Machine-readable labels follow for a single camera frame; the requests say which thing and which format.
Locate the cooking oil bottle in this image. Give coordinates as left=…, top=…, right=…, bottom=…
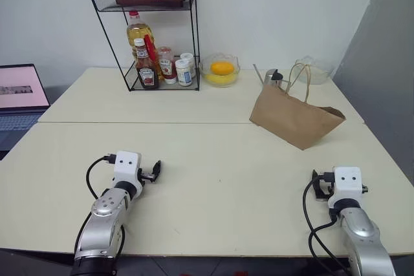
left=126, top=10, right=158, bottom=73

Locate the yellow lemon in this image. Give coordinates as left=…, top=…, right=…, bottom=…
left=210, top=61, right=235, bottom=76

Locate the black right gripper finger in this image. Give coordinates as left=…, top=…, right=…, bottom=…
left=310, top=169, right=321, bottom=200

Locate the squeeze Heinz ketchup bottle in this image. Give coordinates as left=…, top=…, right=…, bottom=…
left=156, top=46, right=178, bottom=85

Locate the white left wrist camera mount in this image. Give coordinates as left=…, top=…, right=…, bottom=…
left=112, top=151, right=146, bottom=198

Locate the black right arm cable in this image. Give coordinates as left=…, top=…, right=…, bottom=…
left=302, top=171, right=352, bottom=272

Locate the silver metal watering can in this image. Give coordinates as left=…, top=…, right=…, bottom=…
left=252, top=63, right=292, bottom=91

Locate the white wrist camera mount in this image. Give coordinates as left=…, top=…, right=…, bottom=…
left=327, top=166, right=364, bottom=209
left=112, top=151, right=146, bottom=198

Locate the glass Heinz ketchup bottle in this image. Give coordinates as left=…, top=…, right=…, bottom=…
left=133, top=37, right=160, bottom=90

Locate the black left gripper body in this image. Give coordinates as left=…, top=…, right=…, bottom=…
left=138, top=167, right=155, bottom=183

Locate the clear glass bowl with fruit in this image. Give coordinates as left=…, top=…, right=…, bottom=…
left=198, top=52, right=241, bottom=89

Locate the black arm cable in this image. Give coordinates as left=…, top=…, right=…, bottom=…
left=85, top=152, right=126, bottom=257
left=302, top=171, right=352, bottom=272

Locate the clear empty glass bowl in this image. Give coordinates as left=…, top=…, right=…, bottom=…
left=294, top=56, right=331, bottom=85

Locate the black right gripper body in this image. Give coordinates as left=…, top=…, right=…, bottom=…
left=318, top=180, right=336, bottom=200

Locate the grey laptop with pink screen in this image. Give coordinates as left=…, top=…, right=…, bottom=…
left=0, top=63, right=52, bottom=151

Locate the black wire shelf rack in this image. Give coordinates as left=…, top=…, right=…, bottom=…
left=89, top=0, right=201, bottom=92

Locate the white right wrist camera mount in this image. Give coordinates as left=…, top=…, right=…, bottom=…
left=327, top=166, right=364, bottom=209

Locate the white seasoning jar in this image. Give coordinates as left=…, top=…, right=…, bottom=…
left=179, top=52, right=197, bottom=79

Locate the brown paper bag with handles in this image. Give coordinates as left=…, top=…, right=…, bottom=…
left=248, top=62, right=347, bottom=151

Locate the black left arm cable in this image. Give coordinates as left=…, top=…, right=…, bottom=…
left=85, top=152, right=126, bottom=257

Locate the white jar with blue label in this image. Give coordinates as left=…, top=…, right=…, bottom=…
left=175, top=59, right=192, bottom=87

